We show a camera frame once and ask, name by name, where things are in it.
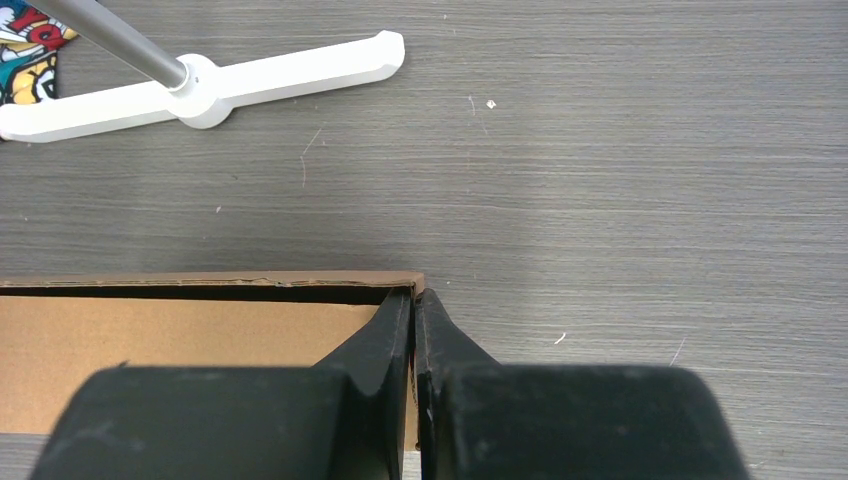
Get brown cardboard box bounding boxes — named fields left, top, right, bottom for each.
left=1, top=271, right=425, bottom=434

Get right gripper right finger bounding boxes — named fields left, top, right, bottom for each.
left=414, top=289, right=749, bottom=479

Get colourful comic print shorts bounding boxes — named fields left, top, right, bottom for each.
left=1, top=1, right=77, bottom=105

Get white stand with pole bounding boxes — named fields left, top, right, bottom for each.
left=1, top=1, right=406, bottom=143

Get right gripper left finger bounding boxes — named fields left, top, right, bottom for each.
left=32, top=287, right=412, bottom=479

